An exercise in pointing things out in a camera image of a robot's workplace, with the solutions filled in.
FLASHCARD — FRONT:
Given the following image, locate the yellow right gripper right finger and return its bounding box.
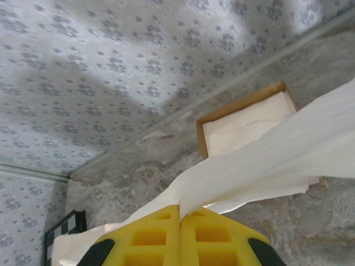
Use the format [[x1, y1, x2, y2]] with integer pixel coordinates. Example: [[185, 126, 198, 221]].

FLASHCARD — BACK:
[[180, 207, 286, 266]]

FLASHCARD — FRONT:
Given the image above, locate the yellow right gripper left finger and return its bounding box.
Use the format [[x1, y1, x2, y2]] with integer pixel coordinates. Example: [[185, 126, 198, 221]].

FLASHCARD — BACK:
[[79, 204, 181, 266]]

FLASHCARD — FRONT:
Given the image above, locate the white paper napkin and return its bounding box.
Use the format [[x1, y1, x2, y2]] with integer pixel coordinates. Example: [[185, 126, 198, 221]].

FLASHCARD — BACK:
[[52, 77, 355, 266]]

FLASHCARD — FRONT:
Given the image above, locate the black grey checkerboard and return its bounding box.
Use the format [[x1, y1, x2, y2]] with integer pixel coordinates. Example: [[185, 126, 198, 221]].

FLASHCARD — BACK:
[[41, 209, 87, 266]]

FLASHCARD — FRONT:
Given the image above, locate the brown cardboard tray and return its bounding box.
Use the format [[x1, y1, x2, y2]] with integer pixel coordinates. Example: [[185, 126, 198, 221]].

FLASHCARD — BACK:
[[196, 81, 329, 191]]

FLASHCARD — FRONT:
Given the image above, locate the white napkin stack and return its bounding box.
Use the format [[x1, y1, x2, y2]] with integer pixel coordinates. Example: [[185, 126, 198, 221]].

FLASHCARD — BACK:
[[201, 90, 296, 160]]

